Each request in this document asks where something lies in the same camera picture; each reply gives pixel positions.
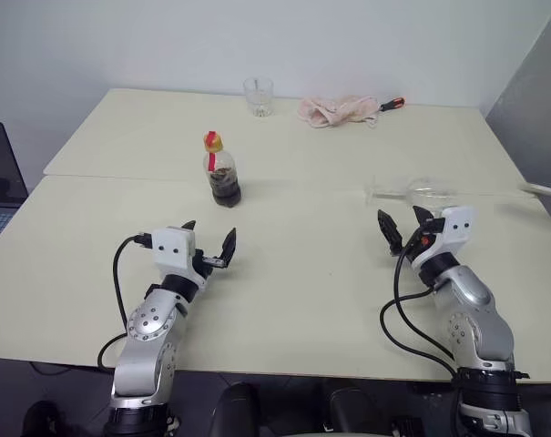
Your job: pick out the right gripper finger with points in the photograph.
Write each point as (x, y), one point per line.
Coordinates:
(425, 217)
(391, 232)

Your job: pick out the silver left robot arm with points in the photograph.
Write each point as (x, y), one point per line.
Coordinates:
(147, 328)

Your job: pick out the clear glass tumbler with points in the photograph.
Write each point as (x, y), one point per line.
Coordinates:
(258, 107)

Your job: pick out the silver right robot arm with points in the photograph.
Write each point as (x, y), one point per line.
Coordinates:
(480, 328)

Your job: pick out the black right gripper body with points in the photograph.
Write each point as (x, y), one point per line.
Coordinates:
(418, 243)

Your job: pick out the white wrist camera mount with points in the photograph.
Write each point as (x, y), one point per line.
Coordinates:
(172, 248)
(459, 227)

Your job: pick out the dark rounded shape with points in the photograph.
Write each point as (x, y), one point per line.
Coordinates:
(352, 414)
(238, 409)

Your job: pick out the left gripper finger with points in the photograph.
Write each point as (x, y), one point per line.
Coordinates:
(189, 225)
(228, 246)

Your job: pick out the white edge strip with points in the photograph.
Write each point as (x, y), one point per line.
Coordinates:
(543, 190)

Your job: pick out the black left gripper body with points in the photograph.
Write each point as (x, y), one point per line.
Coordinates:
(200, 264)

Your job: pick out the grey partition panel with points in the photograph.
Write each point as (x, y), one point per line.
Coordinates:
(534, 114)

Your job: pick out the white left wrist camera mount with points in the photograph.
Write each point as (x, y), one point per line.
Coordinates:
(172, 248)

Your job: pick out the dark sauce bottle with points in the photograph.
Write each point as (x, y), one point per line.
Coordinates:
(224, 182)

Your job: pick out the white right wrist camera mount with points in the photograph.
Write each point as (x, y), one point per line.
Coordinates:
(459, 227)

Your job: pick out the pink cloth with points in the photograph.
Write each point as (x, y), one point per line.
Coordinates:
(334, 111)

